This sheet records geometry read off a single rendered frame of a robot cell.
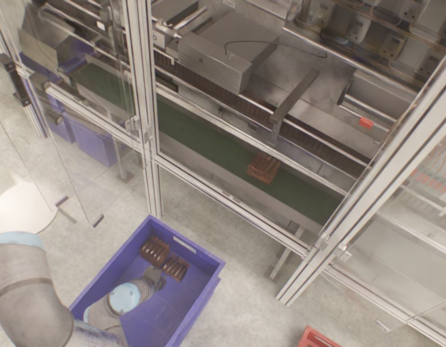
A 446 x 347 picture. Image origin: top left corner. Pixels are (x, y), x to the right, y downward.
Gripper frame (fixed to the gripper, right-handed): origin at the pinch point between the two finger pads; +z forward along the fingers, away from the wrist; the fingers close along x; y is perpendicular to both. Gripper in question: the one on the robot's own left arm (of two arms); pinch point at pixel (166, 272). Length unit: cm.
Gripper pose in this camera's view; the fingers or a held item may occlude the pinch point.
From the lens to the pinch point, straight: 168.0
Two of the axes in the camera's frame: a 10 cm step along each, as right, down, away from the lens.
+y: -4.9, 8.7, 0.2
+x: 8.5, 4.8, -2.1
